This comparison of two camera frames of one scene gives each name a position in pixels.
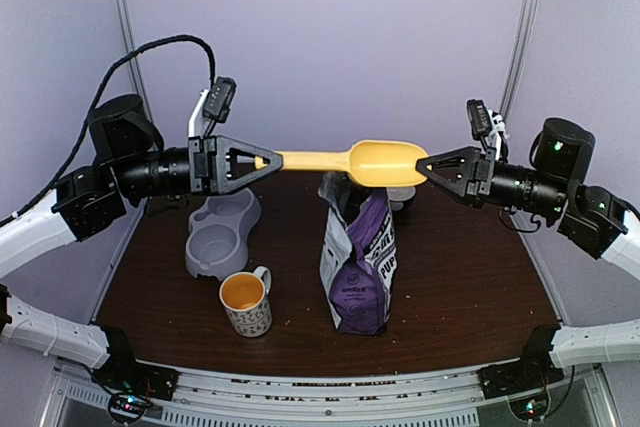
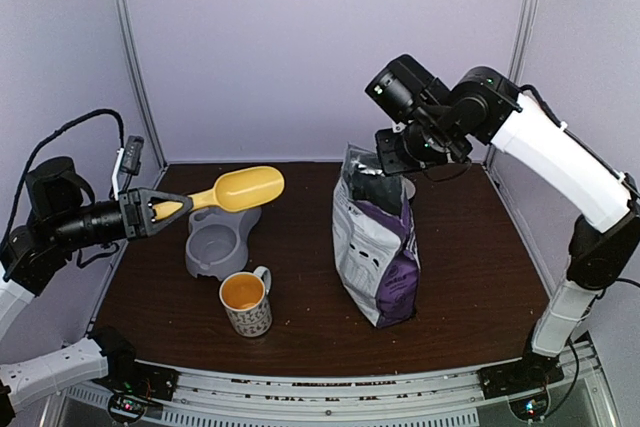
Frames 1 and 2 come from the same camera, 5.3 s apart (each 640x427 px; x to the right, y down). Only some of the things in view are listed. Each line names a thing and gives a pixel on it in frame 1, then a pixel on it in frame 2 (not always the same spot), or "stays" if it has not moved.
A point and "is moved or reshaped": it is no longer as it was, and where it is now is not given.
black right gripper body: [481, 188] -> [395, 159]
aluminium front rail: [235, 399] stays
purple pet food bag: [358, 253] is moved or reshaped
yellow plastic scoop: [389, 163] -> [234, 190]
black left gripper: [212, 163] -> [143, 213]
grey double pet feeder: [218, 229] stays
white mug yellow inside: [245, 296] stays
